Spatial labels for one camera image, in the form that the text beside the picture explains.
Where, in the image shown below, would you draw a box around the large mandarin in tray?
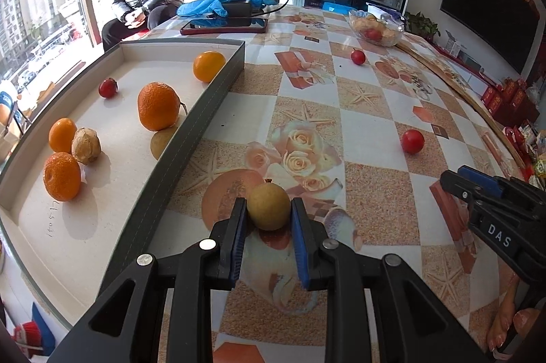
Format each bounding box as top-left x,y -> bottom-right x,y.
137,82 -> 181,131

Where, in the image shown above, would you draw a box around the white printed bag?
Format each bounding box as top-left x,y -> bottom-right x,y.
367,3 -> 405,24

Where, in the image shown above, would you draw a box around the red cased tablet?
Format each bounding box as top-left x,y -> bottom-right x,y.
179,17 -> 268,36

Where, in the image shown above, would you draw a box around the red gift boxes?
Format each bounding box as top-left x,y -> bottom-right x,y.
481,78 -> 540,127

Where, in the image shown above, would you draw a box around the black cable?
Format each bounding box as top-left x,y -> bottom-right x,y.
250,0 -> 290,17

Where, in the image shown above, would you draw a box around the black television screen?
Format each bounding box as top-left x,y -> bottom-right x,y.
441,0 -> 540,73

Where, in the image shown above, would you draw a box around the tan walnut-like fruit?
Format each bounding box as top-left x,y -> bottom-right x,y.
71,127 -> 102,165

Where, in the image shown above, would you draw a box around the blue plastic stool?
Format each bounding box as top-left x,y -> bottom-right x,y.
322,2 -> 354,16

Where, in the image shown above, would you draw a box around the red cherry tomato middle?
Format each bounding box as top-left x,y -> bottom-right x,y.
401,129 -> 425,155

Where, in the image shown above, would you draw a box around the small orange in tray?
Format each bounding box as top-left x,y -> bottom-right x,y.
48,117 -> 77,153

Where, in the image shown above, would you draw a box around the yellow-brown fruit in tray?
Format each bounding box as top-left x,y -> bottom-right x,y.
150,126 -> 178,160

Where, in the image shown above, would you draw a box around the glass fruit bowl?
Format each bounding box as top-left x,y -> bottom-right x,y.
348,10 -> 404,47

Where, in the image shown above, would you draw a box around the red cherry tomato in tray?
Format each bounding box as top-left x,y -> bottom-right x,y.
98,77 -> 117,99

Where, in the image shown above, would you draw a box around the red cherry tomato far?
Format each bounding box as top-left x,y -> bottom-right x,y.
350,49 -> 367,66

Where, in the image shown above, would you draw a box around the blue plastic bag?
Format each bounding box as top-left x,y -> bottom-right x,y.
176,0 -> 278,18

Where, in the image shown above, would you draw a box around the potted green plant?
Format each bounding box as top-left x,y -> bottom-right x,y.
404,12 -> 442,43

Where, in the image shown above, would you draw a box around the person's hand holding gripper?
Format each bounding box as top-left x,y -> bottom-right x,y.
487,276 -> 541,352

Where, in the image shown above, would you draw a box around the orange in tray corner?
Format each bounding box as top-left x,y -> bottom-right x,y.
192,51 -> 226,83

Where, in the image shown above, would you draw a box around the grey rimmed white tray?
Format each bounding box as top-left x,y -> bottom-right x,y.
1,38 -> 245,327

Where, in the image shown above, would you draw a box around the yellow-brown round fruit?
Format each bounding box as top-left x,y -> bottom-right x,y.
246,182 -> 291,231

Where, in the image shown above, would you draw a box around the orange mandarin far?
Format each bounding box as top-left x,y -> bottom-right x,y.
43,152 -> 82,201

